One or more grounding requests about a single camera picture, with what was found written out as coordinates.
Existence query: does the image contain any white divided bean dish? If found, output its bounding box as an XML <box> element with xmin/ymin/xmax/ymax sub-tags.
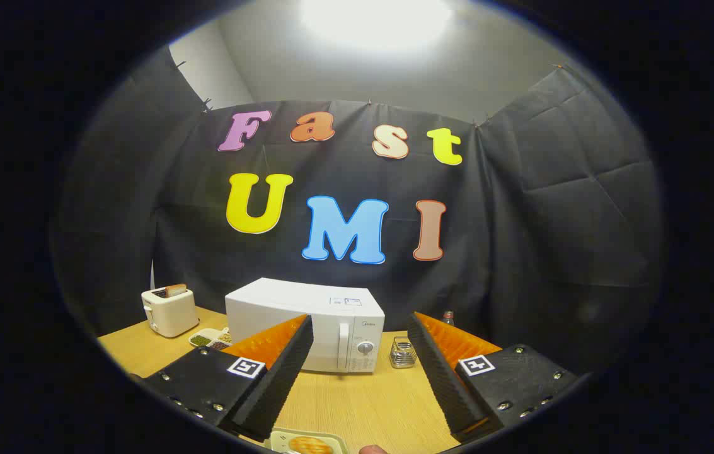
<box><xmin>188</xmin><ymin>327</ymin><xmax>233</xmax><ymax>351</ymax></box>

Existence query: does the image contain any metal wire basket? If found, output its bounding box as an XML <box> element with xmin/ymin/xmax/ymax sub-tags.
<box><xmin>389</xmin><ymin>336</ymin><xmax>418</xmax><ymax>369</ymax></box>

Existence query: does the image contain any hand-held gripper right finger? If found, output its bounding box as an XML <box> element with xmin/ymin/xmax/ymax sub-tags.
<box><xmin>407</xmin><ymin>311</ymin><xmax>579</xmax><ymax>443</ymax></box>

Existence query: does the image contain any white microwave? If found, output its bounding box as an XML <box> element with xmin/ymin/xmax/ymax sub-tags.
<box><xmin>225</xmin><ymin>277</ymin><xmax>386</xmax><ymax>374</ymax></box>

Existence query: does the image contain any round golden bread bun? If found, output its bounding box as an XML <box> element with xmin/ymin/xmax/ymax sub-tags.
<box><xmin>289</xmin><ymin>436</ymin><xmax>333</xmax><ymax>454</ymax></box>

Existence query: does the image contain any cream toaster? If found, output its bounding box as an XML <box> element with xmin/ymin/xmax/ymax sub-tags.
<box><xmin>141</xmin><ymin>287</ymin><xmax>200</xmax><ymax>338</ymax></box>

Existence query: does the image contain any cream rectangular plate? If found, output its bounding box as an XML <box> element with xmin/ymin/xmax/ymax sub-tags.
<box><xmin>270</xmin><ymin>428</ymin><xmax>350</xmax><ymax>454</ymax></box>

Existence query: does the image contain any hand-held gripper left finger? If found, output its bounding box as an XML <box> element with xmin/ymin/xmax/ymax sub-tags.
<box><xmin>142</xmin><ymin>314</ymin><xmax>314</xmax><ymax>442</ymax></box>

